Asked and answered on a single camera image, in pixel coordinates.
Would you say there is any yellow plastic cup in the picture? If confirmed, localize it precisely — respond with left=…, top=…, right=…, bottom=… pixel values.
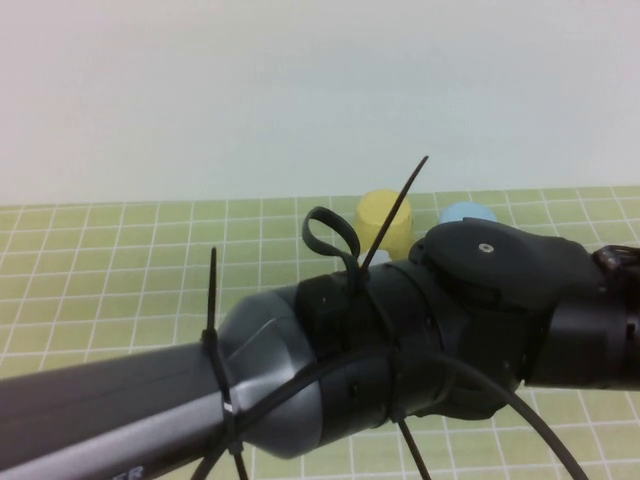
left=357, top=189, right=415, bottom=261

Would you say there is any light blue plastic cup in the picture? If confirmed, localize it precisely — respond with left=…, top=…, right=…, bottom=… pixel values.
left=439, top=201, right=499, bottom=227

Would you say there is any black looped zip tie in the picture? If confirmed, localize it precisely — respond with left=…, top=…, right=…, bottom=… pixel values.
left=303, top=155, right=430, bottom=301

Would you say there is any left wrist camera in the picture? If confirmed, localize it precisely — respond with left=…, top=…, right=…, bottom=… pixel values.
left=593, top=243, right=640, bottom=287

